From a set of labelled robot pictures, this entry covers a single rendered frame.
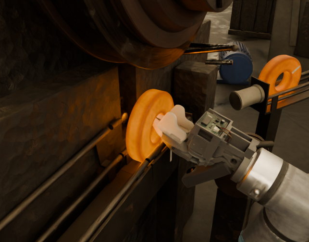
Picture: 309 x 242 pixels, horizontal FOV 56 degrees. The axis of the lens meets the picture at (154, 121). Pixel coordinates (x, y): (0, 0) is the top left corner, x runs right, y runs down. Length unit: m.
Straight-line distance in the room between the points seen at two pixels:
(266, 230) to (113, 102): 0.37
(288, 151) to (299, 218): 1.44
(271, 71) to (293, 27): 2.29
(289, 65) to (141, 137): 0.60
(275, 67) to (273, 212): 0.50
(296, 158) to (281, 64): 1.05
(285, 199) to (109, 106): 0.35
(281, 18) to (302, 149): 1.63
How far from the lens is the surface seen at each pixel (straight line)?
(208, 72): 0.74
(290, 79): 1.03
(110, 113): 0.57
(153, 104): 0.55
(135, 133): 0.54
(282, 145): 2.02
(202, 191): 1.54
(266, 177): 0.53
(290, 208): 0.54
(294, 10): 3.20
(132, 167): 0.62
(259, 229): 0.61
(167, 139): 0.56
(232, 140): 0.54
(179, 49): 0.55
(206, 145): 0.53
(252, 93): 0.92
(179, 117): 0.58
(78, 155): 0.51
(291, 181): 0.54
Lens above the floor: 1.05
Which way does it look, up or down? 30 degrees down
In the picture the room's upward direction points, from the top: straight up
